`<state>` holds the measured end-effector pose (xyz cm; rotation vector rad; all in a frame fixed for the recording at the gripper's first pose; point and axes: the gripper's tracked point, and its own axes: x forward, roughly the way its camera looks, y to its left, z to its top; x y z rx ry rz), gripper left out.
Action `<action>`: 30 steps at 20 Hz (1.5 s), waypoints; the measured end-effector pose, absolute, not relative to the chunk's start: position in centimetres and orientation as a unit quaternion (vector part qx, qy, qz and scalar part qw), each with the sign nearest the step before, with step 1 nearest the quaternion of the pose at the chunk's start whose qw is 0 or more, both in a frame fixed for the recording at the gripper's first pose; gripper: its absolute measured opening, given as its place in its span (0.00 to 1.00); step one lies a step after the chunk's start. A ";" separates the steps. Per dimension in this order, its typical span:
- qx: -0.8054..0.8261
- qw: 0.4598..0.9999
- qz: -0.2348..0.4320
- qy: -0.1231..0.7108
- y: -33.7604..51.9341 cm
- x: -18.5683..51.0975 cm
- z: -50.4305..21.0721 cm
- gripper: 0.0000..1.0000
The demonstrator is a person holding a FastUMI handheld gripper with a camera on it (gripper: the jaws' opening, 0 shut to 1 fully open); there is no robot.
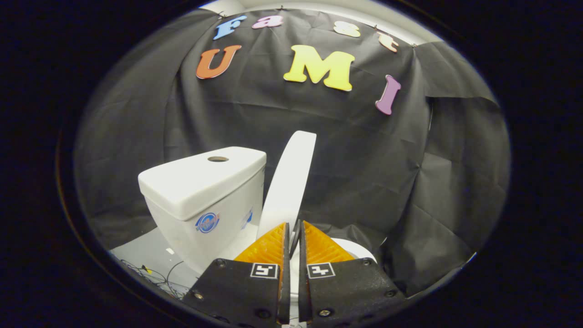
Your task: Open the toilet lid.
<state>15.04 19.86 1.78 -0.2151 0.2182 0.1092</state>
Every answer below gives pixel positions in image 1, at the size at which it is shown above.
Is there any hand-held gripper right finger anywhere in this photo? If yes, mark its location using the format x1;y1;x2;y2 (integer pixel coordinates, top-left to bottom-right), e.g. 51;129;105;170
298;220;407;326

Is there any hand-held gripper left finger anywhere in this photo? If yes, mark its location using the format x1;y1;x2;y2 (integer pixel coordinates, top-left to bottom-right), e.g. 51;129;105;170
181;222;292;326

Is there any black backdrop cloth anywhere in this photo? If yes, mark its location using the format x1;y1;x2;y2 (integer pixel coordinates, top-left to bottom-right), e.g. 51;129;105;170
74;8;511;297

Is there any thin black cable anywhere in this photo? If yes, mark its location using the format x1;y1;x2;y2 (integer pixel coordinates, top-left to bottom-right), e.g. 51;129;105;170
118;259;193;300

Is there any white ceramic toilet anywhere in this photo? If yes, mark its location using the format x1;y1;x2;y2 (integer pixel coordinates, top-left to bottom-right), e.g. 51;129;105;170
138;146;377;301

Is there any black lid pull tab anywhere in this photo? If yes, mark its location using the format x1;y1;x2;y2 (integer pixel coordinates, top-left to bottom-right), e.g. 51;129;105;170
290;220;302;258

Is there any white toilet lid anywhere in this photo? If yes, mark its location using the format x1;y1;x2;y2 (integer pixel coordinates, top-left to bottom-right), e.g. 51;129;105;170
256;130;317;243

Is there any white toilet seat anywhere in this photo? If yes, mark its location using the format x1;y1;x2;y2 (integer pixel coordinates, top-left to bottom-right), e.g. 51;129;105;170
332;237;377;263

